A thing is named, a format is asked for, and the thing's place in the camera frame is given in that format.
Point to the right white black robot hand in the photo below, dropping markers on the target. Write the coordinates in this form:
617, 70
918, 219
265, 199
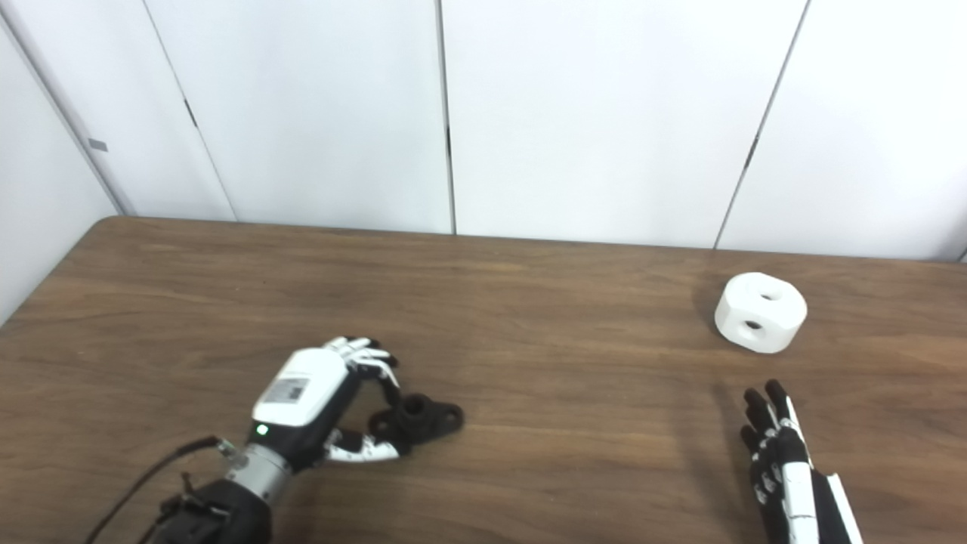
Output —
793, 499

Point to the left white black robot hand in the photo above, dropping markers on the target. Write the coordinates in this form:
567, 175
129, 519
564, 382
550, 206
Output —
298, 393

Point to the black flanged holder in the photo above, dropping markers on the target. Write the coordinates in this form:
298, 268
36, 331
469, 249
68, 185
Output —
419, 419

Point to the round white block with holes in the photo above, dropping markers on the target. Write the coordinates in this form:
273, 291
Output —
759, 313

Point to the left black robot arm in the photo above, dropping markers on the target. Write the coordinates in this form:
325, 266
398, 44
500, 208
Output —
227, 514

